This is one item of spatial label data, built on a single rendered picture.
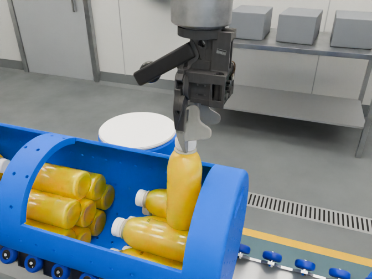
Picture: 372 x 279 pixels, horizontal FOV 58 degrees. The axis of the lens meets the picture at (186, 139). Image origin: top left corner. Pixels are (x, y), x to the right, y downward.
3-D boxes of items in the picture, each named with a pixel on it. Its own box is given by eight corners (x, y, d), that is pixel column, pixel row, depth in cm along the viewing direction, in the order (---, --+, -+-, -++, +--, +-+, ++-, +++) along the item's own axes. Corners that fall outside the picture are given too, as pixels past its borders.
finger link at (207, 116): (217, 145, 62) (218, 103, 56) (186, 140, 64) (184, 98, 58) (221, 135, 64) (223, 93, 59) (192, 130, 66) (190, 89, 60)
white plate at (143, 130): (86, 124, 124) (86, 127, 125) (120, 157, 105) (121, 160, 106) (150, 106, 139) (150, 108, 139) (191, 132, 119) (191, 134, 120)
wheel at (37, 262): (35, 249, 79) (41, 248, 81) (20, 258, 79) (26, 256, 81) (41, 268, 77) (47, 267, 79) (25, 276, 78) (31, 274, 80)
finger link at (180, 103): (180, 134, 54) (184, 79, 51) (171, 132, 55) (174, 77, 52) (190, 125, 58) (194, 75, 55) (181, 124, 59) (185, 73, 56)
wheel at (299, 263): (315, 271, 76) (316, 262, 77) (295, 265, 77) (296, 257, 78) (313, 272, 80) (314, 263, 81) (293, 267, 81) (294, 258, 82)
